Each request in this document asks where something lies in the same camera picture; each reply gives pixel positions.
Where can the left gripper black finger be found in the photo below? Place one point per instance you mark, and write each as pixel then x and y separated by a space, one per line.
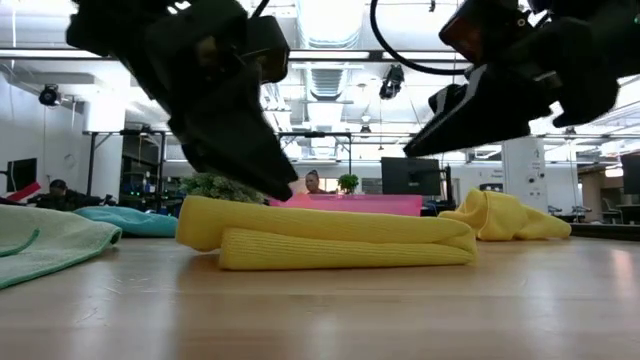
pixel 240 145

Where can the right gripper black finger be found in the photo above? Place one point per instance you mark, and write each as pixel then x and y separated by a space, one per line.
pixel 475 125
pixel 445 100

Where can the yellow microfiber towel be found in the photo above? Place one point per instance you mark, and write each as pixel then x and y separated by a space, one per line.
pixel 325 235
pixel 505 217

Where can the green microfiber towel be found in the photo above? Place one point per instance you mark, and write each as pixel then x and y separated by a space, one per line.
pixel 50 240

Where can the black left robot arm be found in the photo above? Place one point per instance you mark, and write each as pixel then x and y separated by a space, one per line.
pixel 125 25

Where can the blue microfiber towel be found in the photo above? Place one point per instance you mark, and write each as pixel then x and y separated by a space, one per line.
pixel 135 222

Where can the green artificial potted plant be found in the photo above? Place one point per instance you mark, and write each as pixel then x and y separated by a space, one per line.
pixel 220 187

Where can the person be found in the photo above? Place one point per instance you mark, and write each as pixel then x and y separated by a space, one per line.
pixel 312 182
pixel 60 195

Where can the black monitor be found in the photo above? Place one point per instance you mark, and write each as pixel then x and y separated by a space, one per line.
pixel 631 174
pixel 22 175
pixel 410 176

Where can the small leafy potted plant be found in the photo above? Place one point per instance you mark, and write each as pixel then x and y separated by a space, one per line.
pixel 348 182

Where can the pink plastic bin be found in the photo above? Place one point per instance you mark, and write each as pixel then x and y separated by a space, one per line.
pixel 360 205

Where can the black ceiling spotlight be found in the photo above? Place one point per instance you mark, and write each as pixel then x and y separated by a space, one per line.
pixel 49 95

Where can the red strip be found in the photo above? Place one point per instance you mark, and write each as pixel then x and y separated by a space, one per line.
pixel 20 192

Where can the black hanging camera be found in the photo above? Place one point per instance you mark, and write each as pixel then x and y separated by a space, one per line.
pixel 392 82

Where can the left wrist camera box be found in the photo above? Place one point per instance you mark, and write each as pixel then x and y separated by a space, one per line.
pixel 270 47

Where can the black station frame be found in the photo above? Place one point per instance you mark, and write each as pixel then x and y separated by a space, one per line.
pixel 142 150
pixel 315 134

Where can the silver ventilation duct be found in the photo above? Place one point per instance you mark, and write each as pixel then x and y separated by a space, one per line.
pixel 327 30

